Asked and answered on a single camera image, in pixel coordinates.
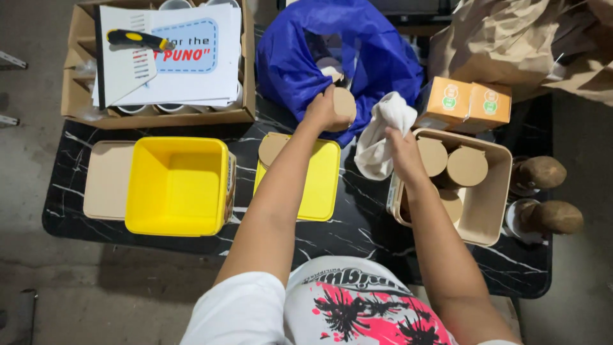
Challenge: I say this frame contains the cardboard box with dividers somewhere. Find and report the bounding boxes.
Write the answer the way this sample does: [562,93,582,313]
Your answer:
[61,0,257,130]

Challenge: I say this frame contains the white pink printed shirt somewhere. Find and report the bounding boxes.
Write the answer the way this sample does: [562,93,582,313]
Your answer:
[179,255,520,345]

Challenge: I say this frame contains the yellow black utility knife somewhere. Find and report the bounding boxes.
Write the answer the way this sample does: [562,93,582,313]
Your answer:
[106,29,176,52]

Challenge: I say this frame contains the beige plastic container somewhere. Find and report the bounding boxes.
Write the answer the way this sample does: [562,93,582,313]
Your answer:
[386,127,513,247]

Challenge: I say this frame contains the white cloth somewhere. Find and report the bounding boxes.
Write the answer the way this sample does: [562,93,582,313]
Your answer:
[354,91,418,181]

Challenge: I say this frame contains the stack of tan round lids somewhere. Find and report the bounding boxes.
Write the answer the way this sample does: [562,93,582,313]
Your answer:
[258,132,292,169]

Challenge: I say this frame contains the yellow plastic container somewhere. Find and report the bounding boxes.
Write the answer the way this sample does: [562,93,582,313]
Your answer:
[125,136,237,237]

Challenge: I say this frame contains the beige flat container lid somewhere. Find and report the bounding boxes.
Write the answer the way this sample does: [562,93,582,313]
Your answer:
[83,140,137,221]

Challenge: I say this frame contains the blue plastic bag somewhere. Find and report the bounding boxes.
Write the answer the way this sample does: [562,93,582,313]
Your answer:
[255,0,425,147]

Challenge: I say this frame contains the person's right hand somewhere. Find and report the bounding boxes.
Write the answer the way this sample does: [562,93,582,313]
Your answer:
[384,127,428,185]

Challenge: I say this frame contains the person's left hand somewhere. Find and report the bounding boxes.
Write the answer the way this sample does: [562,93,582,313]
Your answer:
[301,85,356,134]

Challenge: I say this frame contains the orange carton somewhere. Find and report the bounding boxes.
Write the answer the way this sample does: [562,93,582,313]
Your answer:
[452,82,512,135]
[416,76,475,132]

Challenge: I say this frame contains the yellow flat container lid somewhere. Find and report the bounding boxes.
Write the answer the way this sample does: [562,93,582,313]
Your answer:
[253,135,342,222]

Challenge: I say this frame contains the heap of brown paper bags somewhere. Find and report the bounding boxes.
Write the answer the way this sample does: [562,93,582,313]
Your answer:
[428,0,613,107]

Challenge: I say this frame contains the white cup in bag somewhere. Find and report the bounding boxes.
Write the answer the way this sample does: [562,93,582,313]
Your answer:
[315,57,345,84]

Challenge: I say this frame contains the stack of white printed sheets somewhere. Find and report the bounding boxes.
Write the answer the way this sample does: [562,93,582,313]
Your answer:
[92,4,243,110]

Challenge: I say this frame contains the brown cup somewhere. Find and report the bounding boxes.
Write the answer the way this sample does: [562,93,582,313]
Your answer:
[511,155,568,196]
[505,198,585,244]

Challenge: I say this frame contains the tan lidded cup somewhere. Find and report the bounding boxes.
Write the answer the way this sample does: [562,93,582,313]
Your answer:
[400,184,464,225]
[416,136,449,178]
[440,145,489,188]

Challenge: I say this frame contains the tan cup with lid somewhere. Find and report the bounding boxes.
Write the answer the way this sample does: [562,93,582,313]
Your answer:
[331,86,358,131]

